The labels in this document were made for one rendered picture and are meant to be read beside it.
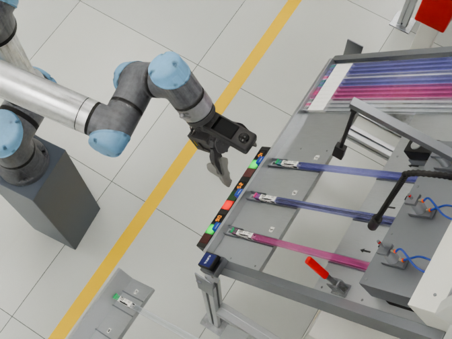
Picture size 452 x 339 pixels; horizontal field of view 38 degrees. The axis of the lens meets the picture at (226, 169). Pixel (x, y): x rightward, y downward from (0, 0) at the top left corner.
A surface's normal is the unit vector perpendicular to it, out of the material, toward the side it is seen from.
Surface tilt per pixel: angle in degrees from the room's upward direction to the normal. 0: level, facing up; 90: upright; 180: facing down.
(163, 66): 30
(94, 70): 0
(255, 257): 45
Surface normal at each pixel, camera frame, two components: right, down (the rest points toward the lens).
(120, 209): -0.01, -0.37
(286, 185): -0.61, -0.61
